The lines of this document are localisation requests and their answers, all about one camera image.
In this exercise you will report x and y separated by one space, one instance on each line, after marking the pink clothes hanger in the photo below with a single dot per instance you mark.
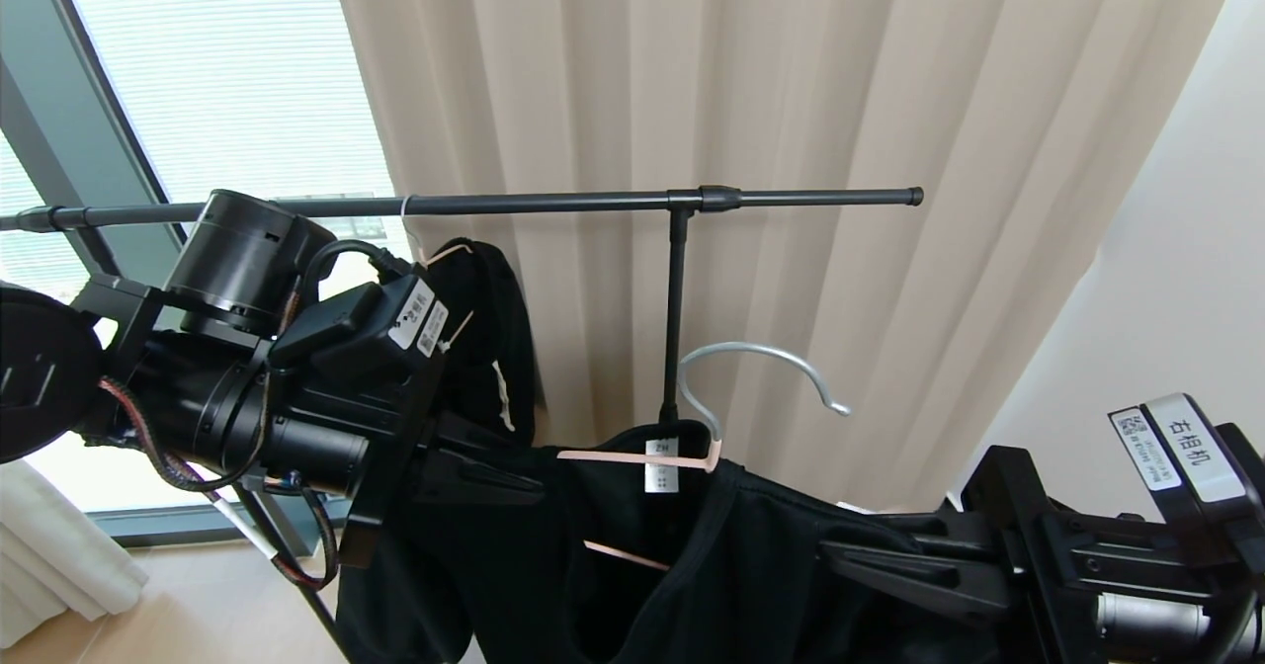
632 457
407 224

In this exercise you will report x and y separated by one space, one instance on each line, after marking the black knitted garment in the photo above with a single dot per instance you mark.
494 328

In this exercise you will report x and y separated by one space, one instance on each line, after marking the black clothes rack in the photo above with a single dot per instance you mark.
593 202

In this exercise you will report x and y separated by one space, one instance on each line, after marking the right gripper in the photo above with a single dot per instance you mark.
1107 555

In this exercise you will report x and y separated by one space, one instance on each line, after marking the beige curtain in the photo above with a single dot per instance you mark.
791 71
59 555

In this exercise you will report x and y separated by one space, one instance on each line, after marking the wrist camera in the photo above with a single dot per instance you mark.
1176 447
346 328

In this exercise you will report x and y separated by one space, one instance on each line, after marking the window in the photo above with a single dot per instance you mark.
247 71

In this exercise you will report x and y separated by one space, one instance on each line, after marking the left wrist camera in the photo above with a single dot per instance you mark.
346 328

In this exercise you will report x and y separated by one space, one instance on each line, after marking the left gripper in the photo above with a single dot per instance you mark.
316 452

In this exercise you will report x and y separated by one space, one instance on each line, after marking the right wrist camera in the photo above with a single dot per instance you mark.
1176 447

